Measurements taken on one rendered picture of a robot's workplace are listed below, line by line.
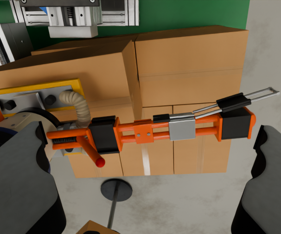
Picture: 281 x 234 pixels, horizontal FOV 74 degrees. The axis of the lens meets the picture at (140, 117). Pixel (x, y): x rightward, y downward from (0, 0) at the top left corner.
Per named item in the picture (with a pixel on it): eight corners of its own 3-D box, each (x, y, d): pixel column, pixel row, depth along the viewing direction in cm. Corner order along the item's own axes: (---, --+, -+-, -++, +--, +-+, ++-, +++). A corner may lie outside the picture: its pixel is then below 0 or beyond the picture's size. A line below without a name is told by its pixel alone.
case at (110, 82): (54, 116, 126) (17, 155, 91) (29, 55, 108) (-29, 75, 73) (142, 106, 120) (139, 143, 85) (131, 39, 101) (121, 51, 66)
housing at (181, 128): (168, 133, 56) (170, 142, 52) (166, 113, 53) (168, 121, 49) (192, 131, 56) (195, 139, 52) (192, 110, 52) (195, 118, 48)
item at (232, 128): (212, 132, 55) (218, 142, 51) (213, 109, 52) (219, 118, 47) (242, 129, 54) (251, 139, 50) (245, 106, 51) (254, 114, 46)
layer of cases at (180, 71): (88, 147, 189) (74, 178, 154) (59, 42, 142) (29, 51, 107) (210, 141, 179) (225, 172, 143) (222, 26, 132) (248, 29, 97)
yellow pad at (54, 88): (-2, 116, 68) (-13, 123, 64) (-17, 90, 63) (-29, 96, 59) (88, 105, 64) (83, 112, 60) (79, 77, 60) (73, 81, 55)
